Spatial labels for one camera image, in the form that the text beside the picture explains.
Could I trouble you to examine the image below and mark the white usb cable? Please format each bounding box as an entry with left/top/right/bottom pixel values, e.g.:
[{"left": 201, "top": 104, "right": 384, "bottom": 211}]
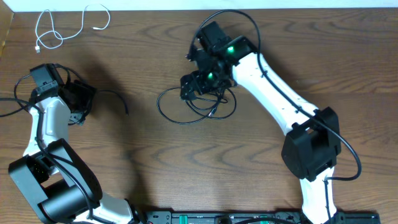
[{"left": 34, "top": 3, "right": 111, "bottom": 54}]

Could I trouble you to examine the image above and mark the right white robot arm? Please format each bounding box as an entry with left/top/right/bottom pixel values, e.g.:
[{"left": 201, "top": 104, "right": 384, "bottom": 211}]
[{"left": 180, "top": 36, "right": 341, "bottom": 223}]

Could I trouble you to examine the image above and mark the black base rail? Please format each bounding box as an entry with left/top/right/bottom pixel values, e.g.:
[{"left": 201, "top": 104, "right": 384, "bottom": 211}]
[{"left": 144, "top": 210, "right": 381, "bottom": 224}]

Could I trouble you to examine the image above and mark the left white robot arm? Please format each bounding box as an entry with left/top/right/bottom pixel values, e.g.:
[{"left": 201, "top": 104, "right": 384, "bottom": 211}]
[{"left": 9, "top": 80, "right": 141, "bottom": 223}]

